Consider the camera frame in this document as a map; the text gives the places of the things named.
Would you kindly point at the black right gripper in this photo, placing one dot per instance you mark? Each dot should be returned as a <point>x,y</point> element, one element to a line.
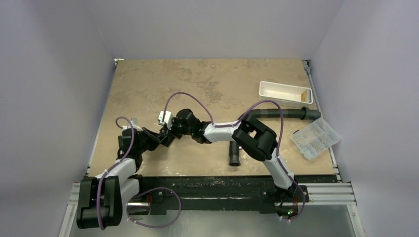
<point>173,129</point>

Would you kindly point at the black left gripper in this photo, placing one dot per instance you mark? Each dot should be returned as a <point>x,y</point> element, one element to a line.
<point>154,139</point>

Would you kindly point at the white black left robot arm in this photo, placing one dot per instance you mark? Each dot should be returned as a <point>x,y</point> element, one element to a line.
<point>102,197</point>

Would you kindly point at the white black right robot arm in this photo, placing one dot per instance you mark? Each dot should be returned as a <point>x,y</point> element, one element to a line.
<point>255,138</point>

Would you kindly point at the white plastic tray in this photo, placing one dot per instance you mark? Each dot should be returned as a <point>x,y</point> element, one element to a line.
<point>283,94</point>

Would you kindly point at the clear plastic organizer box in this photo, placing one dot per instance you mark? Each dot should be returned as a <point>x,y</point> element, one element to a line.
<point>315,138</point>

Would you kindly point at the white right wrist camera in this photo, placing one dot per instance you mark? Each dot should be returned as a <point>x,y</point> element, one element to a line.
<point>165,118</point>

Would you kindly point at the black aluminium base frame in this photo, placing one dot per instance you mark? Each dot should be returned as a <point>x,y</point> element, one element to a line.
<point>239,193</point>

